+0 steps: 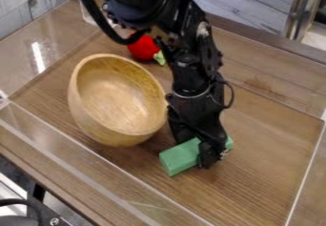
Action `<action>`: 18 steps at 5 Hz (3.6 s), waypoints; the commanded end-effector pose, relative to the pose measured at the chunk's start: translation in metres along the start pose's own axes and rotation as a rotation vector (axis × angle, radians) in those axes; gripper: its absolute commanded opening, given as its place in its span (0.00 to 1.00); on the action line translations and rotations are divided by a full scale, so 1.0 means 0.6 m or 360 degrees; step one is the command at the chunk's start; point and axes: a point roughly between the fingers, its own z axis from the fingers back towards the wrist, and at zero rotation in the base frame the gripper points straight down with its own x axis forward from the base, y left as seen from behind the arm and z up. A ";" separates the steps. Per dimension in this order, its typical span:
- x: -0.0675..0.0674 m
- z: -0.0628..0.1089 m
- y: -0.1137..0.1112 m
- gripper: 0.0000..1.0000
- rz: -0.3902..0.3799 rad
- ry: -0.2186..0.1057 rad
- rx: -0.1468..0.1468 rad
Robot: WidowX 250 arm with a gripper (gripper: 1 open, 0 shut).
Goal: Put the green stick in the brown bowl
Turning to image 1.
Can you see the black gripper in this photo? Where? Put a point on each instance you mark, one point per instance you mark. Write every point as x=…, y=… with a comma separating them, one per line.
x=193, y=112

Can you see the black metal table frame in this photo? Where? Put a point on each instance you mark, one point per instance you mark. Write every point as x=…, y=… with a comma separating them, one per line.
x=25, y=210

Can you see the brown wooden bowl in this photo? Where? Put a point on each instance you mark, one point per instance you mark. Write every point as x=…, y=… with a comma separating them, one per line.
x=114, y=100

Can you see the red plush strawberry toy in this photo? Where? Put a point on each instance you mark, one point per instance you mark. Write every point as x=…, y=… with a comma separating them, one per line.
x=145, y=50

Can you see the clear acrylic front panel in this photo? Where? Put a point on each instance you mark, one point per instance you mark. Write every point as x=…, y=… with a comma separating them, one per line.
x=100, y=191

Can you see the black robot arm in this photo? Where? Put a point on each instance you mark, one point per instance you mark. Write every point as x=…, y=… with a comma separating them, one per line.
x=185, y=40

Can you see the background metal table leg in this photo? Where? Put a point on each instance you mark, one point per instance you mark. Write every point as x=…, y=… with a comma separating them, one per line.
x=300, y=16

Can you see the green rectangular block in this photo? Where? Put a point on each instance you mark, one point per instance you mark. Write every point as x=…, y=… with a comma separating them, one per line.
x=180, y=158

